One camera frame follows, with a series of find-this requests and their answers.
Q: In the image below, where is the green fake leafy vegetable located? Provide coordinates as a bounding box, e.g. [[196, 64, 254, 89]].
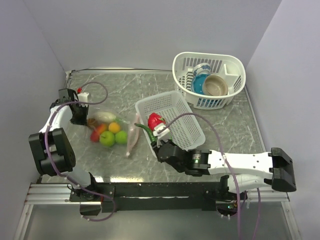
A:
[[134, 123, 157, 143]]

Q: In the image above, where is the clear zip top bag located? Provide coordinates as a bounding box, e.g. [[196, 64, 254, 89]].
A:
[[86, 106, 140, 158]]

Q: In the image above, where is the red fake dragon fruit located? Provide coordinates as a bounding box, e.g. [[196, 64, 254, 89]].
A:
[[147, 112, 166, 131]]

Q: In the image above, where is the orange fake fruit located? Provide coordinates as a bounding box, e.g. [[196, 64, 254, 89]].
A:
[[108, 122, 121, 134]]

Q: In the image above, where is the green fake apple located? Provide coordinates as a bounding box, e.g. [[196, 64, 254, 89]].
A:
[[115, 130, 128, 145], [99, 131, 116, 147]]

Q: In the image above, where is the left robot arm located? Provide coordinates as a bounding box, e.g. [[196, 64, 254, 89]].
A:
[[28, 88, 100, 201]]

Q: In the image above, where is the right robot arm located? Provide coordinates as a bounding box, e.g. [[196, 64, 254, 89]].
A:
[[151, 140, 297, 199]]

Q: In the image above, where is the brown fake mushroom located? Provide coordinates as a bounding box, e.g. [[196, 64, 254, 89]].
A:
[[87, 118, 99, 129]]

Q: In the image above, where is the red fake mango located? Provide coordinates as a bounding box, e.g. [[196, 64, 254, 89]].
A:
[[90, 123, 108, 143]]

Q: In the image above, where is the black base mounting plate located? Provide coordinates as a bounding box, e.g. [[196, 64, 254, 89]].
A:
[[67, 180, 238, 217]]

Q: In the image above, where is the beige ceramic bowl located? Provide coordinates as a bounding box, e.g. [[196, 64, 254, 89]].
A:
[[202, 75, 229, 97]]

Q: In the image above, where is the white oval dish rack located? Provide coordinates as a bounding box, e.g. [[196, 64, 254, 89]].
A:
[[172, 52, 246, 110]]

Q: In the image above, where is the blue white patterned bowl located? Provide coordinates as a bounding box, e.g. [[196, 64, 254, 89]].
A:
[[192, 62, 211, 76]]

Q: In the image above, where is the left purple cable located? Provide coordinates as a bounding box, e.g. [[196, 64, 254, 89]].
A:
[[43, 81, 118, 223]]

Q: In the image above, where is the purple cable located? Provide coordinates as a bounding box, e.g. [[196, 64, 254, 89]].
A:
[[162, 112, 262, 240], [43, 81, 118, 223]]

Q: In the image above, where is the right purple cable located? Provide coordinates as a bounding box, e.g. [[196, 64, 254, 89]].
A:
[[162, 112, 262, 240]]

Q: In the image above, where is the aluminium frame rail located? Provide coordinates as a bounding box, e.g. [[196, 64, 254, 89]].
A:
[[14, 183, 302, 240]]

